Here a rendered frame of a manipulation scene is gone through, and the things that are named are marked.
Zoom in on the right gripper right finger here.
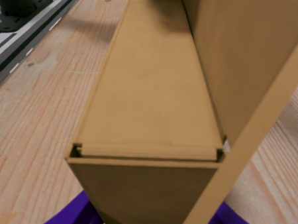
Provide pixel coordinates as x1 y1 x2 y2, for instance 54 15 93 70
207 201 249 224

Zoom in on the grey slotted aluminium rail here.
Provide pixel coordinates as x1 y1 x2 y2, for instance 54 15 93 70
0 0 77 82

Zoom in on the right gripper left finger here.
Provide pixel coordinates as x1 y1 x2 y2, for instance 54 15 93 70
43 190 104 224

